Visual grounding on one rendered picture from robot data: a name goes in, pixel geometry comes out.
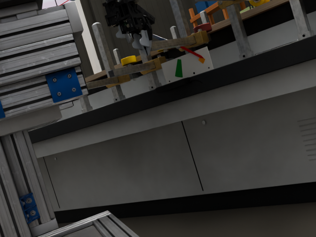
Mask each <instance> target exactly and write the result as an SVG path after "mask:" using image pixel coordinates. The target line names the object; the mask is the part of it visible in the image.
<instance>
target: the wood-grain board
mask: <svg viewBox="0 0 316 237"><path fill-rule="evenodd" d="M288 2H289V0H271V1H269V2H267V3H264V4H262V5H259V6H257V7H254V8H252V9H250V10H248V11H245V12H243V13H240V15H241V18H242V21H244V20H246V19H249V18H251V17H254V16H256V15H259V14H261V13H264V12H266V11H269V10H271V9H274V8H276V7H279V6H281V5H283V4H286V3H288ZM229 26H231V23H230V19H229V18H228V19H226V20H223V21H221V22H219V23H216V24H214V25H211V27H212V31H210V32H208V33H207V34H211V33H214V32H216V31H219V30H221V29H224V28H226V27H229ZM161 53H163V51H161V52H158V51H157V50H156V51H151V52H150V54H151V57H154V56H157V55H159V54H161ZM136 60H137V62H136V63H134V64H137V63H139V62H142V59H141V56H140V55H139V56H137V57H136ZM134 64H133V65H134ZM127 66H128V65H127ZM127 66H122V63H120V64H117V65H115V66H114V67H115V69H117V68H123V67H127ZM104 76H107V73H106V70H103V71H101V72H98V73H96V74H94V75H91V76H89V77H86V78H85V81H86V83H88V82H92V81H94V80H97V79H100V78H102V77H104Z"/></svg>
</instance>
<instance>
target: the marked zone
mask: <svg viewBox="0 0 316 237"><path fill-rule="evenodd" d="M175 76H176V77H180V78H183V76H182V62H181V59H178V60H177V66H176V72H175Z"/></svg>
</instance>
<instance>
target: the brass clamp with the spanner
mask: <svg viewBox="0 0 316 237"><path fill-rule="evenodd" d="M192 36H194V38H195V41H196V43H195V44H192V45H188V46H183V47H185V48H187V49H189V48H192V47H197V46H200V45H202V44H205V43H207V42H209V39H208V36H207V33H206V31H200V32H197V33H194V34H192V35H190V36H188V37H192ZM179 50H180V51H185V50H184V49H182V48H180V49H179Z"/></svg>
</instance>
